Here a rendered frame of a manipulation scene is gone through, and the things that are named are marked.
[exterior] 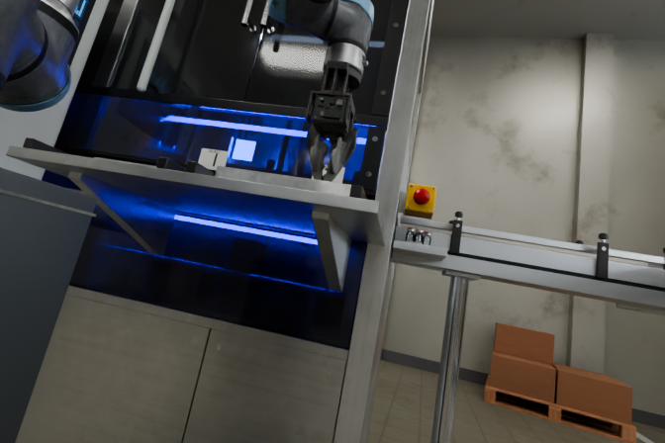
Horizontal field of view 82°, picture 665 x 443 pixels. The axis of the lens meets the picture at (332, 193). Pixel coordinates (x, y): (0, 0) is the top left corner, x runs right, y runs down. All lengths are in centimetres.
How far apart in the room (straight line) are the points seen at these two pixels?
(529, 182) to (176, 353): 463
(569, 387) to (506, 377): 48
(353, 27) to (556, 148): 481
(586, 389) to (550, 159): 257
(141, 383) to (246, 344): 29
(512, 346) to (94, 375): 377
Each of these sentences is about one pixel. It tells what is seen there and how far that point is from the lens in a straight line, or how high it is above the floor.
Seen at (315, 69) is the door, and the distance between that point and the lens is 119.
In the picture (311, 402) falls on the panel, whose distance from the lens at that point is 102.
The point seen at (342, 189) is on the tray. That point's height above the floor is 90.
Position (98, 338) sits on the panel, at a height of 49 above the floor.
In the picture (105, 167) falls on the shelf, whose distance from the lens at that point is 78.
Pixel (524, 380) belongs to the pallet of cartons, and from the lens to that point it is 408.
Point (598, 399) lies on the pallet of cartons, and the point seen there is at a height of 25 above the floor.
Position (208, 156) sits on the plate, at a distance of 116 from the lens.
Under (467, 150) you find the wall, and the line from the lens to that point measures 523.
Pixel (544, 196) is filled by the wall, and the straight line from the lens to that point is 520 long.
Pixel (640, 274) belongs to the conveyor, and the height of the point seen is 91.
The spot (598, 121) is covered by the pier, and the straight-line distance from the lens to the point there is 557.
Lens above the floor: 75
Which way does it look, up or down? 13 degrees up
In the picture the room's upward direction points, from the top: 11 degrees clockwise
